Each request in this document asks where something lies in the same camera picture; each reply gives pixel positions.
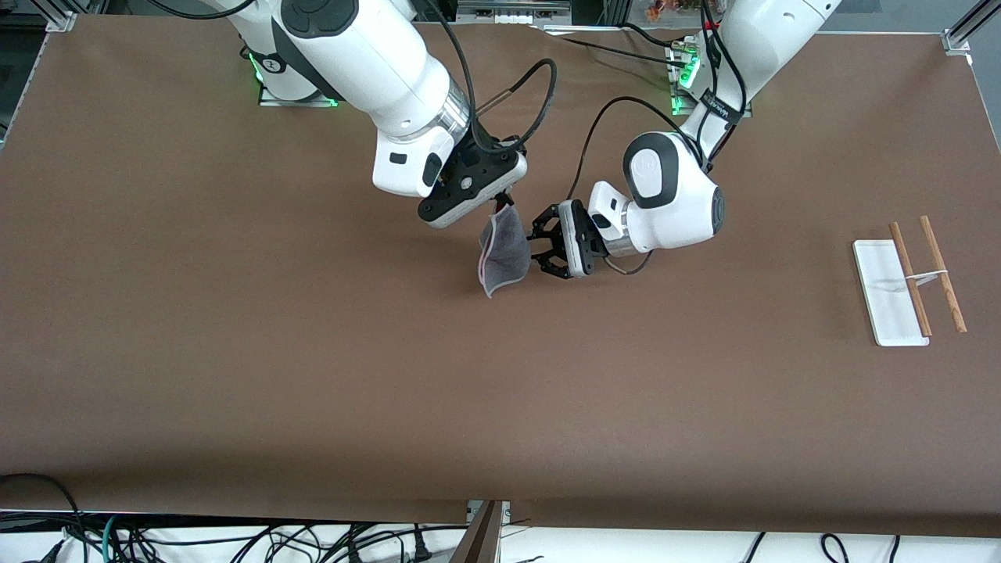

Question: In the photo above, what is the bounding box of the grey towel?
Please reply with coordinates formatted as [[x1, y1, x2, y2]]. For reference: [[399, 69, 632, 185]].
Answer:
[[477, 205, 533, 299]]

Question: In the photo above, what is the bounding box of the white rack with wooden bars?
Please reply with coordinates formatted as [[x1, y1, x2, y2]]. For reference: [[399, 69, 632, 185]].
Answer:
[[852, 216, 969, 347]]

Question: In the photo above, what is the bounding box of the white power strip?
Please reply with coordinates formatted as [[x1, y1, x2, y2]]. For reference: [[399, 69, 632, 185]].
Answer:
[[457, 0, 572, 24]]

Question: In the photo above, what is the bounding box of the orange patterned object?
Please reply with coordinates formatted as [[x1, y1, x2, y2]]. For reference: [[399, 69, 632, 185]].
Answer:
[[645, 0, 705, 21]]

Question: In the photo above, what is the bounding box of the wooden beam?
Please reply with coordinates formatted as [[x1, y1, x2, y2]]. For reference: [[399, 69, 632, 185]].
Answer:
[[450, 500, 505, 563]]

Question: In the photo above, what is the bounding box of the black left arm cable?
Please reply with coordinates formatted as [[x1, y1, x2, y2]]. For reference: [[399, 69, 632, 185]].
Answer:
[[566, 0, 748, 277]]

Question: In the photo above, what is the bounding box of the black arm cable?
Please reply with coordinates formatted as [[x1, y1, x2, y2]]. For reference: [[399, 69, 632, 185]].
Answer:
[[566, 0, 748, 277], [422, 0, 558, 153]]

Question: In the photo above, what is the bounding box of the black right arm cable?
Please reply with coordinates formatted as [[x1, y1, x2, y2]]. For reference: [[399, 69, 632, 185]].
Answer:
[[422, 0, 558, 153]]

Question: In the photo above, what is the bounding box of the long black cable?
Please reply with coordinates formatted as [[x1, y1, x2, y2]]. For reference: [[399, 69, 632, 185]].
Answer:
[[534, 26, 691, 68]]

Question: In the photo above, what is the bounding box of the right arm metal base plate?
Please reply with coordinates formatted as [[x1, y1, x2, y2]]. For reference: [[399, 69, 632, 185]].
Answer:
[[258, 74, 339, 108]]

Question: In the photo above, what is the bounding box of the short black cable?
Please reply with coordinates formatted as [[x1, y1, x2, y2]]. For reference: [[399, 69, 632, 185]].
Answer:
[[622, 22, 695, 51]]

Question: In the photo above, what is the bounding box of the metal table bracket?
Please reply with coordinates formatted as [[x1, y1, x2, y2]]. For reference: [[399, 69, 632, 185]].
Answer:
[[467, 500, 511, 526]]

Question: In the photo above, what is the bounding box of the aluminium frame corner post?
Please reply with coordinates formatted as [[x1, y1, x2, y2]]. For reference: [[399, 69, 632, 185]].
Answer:
[[942, 0, 1001, 56], [43, 0, 77, 34]]

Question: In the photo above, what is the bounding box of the thick black looping cable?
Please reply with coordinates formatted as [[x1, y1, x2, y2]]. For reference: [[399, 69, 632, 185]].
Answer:
[[0, 472, 87, 563]]

